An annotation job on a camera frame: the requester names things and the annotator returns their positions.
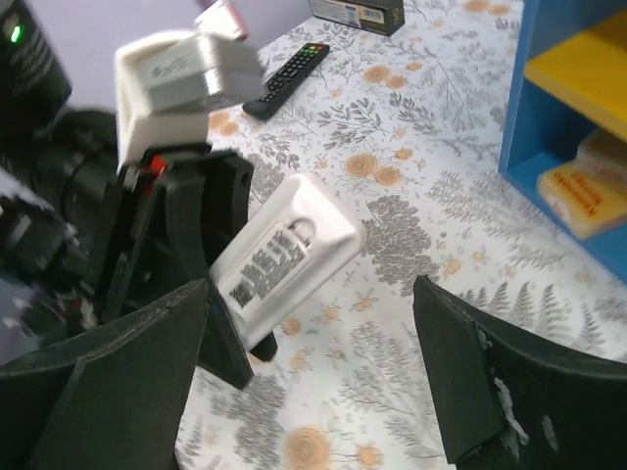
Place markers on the white remote control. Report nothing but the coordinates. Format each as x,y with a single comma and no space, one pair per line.
298,239

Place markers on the blue yellow pink shelf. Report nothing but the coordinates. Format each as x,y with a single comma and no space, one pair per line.
569,77

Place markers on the black remote control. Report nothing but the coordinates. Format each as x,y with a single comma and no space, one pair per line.
280,87

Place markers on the floral table cloth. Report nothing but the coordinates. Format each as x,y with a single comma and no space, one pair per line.
407,131

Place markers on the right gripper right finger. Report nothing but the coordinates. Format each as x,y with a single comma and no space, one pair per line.
506,398

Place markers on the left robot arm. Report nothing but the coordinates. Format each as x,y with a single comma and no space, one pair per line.
64,156

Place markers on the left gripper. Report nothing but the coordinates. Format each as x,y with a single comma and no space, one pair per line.
177,210

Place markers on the black rectangular box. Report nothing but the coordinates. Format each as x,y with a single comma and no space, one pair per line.
383,17

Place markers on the yellow soap pack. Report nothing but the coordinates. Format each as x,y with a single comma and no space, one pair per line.
586,205

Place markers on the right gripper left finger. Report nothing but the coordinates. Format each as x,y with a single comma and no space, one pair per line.
110,398

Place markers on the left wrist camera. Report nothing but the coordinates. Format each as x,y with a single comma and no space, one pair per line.
169,82

